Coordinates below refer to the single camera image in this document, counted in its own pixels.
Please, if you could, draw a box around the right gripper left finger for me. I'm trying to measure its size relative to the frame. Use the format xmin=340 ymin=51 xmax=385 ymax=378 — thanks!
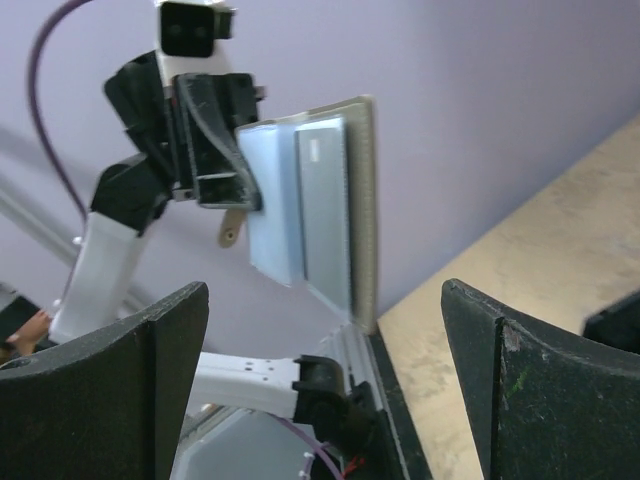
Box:
xmin=1 ymin=282 xmax=209 ymax=480

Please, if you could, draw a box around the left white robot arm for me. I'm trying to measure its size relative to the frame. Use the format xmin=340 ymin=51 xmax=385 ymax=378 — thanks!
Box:
xmin=51 ymin=53 xmax=379 ymax=457

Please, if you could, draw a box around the black plastic bin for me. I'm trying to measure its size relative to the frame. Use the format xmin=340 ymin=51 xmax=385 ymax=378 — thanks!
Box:
xmin=582 ymin=291 xmax=640 ymax=354

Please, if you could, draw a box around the grey card holder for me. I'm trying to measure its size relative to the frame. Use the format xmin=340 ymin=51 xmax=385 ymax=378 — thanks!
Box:
xmin=218 ymin=95 xmax=378 ymax=334

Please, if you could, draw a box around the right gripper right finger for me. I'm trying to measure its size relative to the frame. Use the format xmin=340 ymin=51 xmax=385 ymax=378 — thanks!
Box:
xmin=441 ymin=279 xmax=639 ymax=479

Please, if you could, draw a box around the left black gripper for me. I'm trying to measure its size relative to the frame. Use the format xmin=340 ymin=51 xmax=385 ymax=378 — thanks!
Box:
xmin=159 ymin=72 xmax=266 ymax=211

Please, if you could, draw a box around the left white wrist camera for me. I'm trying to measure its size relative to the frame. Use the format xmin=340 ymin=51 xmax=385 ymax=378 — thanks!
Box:
xmin=154 ymin=0 xmax=236 ymax=89

